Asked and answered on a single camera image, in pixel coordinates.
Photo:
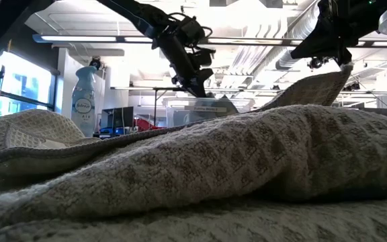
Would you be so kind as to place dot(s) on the long ceiling light fixture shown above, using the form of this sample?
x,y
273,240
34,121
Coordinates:
x,y
79,38

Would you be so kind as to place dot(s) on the black metal station frame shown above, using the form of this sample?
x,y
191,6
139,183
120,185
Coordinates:
x,y
139,88

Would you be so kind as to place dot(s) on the large bright window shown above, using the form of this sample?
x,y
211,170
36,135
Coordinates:
x,y
22,84

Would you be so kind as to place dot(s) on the clear plastic bin with label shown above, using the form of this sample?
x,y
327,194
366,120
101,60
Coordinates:
x,y
180,111

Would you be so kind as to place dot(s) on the black spotlight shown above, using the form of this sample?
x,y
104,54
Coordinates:
x,y
315,62
95,62

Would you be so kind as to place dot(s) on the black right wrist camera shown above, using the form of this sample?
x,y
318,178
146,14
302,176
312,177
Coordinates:
x,y
317,47

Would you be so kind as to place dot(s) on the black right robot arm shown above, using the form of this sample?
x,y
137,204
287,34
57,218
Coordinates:
x,y
375,13

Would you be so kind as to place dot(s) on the black tripod stand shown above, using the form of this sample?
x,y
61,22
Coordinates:
x,y
2,70

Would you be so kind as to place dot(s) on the black computer monitor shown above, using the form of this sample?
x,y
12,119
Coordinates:
x,y
118,117
378,111

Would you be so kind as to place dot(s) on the red plastic object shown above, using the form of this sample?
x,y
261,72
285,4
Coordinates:
x,y
143,124

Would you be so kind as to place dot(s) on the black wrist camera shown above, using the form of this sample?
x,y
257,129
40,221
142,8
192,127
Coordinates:
x,y
202,56
317,47

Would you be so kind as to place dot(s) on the grey waffle microfiber towel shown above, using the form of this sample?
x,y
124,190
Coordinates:
x,y
314,89
213,161
29,127

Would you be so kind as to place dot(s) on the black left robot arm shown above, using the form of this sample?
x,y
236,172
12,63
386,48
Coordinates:
x,y
129,13

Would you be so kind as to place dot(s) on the blue Febreze spray bottle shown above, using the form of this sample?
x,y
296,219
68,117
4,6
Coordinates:
x,y
83,111

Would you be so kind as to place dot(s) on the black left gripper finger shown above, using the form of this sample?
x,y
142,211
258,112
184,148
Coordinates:
x,y
193,82
207,74

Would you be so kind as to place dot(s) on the silver ventilation duct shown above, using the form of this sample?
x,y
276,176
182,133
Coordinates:
x,y
297,30

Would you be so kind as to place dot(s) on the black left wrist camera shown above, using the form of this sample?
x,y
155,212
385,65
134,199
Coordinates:
x,y
202,56

